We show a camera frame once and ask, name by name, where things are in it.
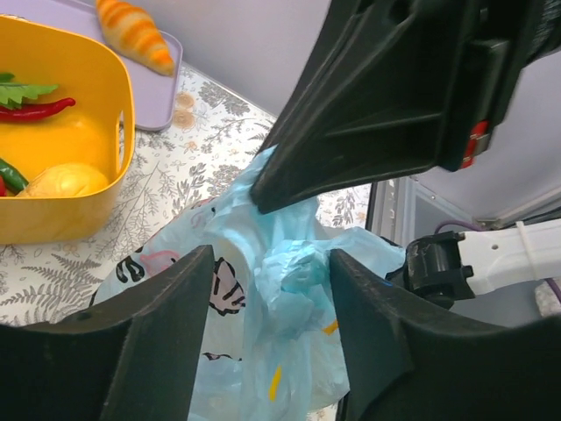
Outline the orange croissant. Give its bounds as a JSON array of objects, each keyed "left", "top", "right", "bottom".
[{"left": 95, "top": 0, "right": 175, "bottom": 77}]

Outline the green chili pepper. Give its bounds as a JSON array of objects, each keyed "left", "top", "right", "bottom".
[{"left": 0, "top": 159, "right": 28, "bottom": 194}]

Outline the yellow pear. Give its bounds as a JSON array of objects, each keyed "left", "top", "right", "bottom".
[{"left": 18, "top": 163, "right": 110, "bottom": 198}]

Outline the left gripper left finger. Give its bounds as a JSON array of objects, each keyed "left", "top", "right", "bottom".
[{"left": 1, "top": 246, "right": 214, "bottom": 420}]

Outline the yellow plastic fruit basket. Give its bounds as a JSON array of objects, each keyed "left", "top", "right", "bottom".
[{"left": 1, "top": 13, "right": 135, "bottom": 244}]

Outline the red chili pepper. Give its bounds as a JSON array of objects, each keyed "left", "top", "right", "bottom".
[{"left": 1, "top": 97, "right": 76, "bottom": 123}]

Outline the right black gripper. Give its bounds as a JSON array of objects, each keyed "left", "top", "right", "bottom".
[{"left": 436, "top": 1, "right": 560, "bottom": 172}]

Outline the purple tray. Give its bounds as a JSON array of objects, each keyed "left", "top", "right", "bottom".
[{"left": 82, "top": 0, "right": 184, "bottom": 132}]

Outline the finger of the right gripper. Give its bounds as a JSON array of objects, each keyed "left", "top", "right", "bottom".
[{"left": 251, "top": 1, "right": 465, "bottom": 214}]

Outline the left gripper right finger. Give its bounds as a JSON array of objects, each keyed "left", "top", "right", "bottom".
[{"left": 330, "top": 250, "right": 560, "bottom": 420}]

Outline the light blue plastic bag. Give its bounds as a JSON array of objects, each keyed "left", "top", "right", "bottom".
[{"left": 94, "top": 152, "right": 405, "bottom": 420}]

